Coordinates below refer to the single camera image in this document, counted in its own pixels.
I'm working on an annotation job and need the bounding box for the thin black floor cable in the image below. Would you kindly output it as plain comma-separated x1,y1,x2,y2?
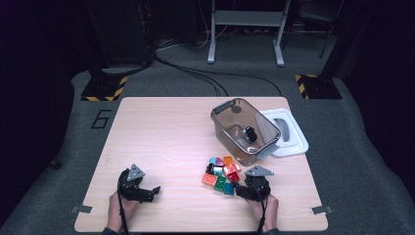
208,71,283,97

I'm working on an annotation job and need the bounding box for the salmon toy brick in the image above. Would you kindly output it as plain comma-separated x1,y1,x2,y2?
202,172,218,187

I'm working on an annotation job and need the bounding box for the white metal stand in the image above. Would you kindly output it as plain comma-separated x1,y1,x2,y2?
207,0,293,68

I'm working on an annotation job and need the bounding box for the person's right hand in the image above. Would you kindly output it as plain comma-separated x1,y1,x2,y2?
247,196,280,232

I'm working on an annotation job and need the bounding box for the person's left hand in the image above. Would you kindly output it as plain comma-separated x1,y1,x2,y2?
107,191,140,232

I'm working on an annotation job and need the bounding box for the hazard-striped base plate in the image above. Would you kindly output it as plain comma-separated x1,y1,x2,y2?
80,75,129,102
295,73,344,100

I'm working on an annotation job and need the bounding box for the right hand-held gripper cable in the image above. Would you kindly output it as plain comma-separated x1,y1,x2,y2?
253,182,270,235

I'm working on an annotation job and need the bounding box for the left hand-held gripper cable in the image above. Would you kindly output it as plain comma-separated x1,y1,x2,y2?
116,169,131,235

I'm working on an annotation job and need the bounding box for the hand-held gripper cable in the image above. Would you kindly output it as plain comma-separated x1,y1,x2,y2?
116,169,131,235
253,182,270,235

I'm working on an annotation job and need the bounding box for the brown translucent storage box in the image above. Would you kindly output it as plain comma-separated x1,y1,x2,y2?
209,97,282,167

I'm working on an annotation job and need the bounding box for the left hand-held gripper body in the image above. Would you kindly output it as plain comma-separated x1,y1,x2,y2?
116,164,155,204

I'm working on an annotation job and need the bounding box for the pile of coloured toy bricks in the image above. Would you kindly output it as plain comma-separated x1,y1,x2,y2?
202,156,243,197

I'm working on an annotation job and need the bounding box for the thick black floor cable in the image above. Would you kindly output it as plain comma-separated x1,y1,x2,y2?
101,32,158,77

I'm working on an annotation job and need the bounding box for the white lid with grey handle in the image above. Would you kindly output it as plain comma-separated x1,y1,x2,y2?
259,107,309,159

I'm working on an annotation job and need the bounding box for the dark metal stand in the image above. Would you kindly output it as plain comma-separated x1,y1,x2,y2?
293,0,344,60

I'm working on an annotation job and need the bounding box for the black equipment rack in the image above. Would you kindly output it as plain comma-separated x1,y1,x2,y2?
86,0,155,67

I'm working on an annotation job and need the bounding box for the black floor cable bundle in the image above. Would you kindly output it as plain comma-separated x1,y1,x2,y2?
153,55,229,98

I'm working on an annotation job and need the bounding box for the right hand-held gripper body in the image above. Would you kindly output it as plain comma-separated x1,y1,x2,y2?
242,164,275,202

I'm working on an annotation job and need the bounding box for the grey tape tab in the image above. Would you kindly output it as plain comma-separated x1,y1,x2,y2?
309,205,334,215
70,205,93,214

